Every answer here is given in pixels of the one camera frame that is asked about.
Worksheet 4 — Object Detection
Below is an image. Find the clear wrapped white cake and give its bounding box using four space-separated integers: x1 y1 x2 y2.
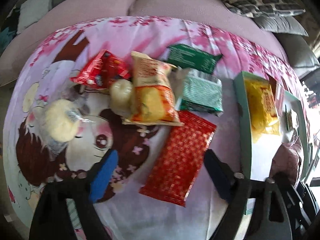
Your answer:
39 99 90 159

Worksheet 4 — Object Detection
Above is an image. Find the white tray with green rim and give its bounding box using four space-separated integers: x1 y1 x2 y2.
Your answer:
233 71 309 185

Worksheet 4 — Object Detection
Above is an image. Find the pink barcode snack pack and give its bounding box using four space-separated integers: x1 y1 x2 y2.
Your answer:
269 139 304 187

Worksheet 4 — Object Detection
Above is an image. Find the yellow bread snack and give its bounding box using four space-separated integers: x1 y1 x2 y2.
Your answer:
244 79 279 143

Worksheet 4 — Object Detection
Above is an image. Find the grey sofa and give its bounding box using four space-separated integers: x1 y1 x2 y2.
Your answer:
0 0 320 81

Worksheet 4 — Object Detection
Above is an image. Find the teal cloth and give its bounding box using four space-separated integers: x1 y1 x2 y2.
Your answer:
0 25 17 54

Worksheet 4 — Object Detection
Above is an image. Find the red triangular snack pack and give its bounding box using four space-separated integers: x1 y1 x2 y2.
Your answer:
70 49 131 89

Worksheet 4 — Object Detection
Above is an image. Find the green round cookie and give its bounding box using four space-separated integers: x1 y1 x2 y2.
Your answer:
285 106 299 132

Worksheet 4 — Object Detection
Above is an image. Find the pink knitted sofa cover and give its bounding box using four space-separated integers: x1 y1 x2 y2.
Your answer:
1 0 288 86

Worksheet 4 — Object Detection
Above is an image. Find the light green barcode snack pack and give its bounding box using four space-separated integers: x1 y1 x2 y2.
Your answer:
171 67 223 116

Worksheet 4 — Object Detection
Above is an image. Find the red patterned packet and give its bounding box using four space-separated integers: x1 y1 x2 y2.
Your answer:
139 111 217 207

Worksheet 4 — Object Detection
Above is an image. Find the light grey cushion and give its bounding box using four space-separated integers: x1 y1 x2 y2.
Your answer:
17 0 53 34

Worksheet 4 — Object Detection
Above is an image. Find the dark green snack pack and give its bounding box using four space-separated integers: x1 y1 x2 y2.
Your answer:
167 44 223 74

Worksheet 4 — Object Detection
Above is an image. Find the small white round pastry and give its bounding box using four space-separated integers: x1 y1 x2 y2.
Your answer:
109 79 132 117

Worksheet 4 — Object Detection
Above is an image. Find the red brown wafer packet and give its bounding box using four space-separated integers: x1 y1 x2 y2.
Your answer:
268 75 284 116

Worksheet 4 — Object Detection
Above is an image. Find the orange yellow chip bag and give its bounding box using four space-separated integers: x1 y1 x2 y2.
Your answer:
123 51 183 126

